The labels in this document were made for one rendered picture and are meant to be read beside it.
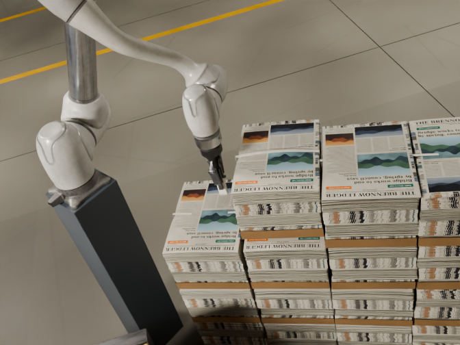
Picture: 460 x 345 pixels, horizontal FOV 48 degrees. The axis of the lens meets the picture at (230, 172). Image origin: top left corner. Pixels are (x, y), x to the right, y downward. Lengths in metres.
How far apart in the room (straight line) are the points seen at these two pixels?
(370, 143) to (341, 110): 2.00
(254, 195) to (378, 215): 0.39
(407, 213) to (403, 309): 0.49
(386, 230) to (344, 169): 0.23
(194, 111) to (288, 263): 0.63
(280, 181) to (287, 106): 2.23
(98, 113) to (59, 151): 0.23
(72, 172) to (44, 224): 1.73
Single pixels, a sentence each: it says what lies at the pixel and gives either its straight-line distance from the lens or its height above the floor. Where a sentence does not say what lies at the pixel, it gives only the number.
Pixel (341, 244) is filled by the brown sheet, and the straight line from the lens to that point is 1.75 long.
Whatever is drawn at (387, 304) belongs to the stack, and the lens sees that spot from 2.01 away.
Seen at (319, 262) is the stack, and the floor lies 0.75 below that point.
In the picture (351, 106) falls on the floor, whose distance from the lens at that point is 3.80.
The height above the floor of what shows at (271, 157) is 1.06.
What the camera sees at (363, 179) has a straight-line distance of 1.65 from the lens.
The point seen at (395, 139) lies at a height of 1.07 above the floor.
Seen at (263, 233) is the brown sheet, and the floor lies 0.86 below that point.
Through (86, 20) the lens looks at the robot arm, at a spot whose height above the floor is 1.65.
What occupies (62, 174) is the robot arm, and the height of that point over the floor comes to 1.13.
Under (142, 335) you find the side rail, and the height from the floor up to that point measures 0.80.
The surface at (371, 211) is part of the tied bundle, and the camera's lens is 1.64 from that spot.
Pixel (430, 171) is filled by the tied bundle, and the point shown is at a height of 1.06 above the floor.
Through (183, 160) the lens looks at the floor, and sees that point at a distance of 3.60.
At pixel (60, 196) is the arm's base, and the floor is 1.03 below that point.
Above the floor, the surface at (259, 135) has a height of 1.06.
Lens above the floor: 2.19
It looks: 40 degrees down
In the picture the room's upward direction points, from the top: 15 degrees counter-clockwise
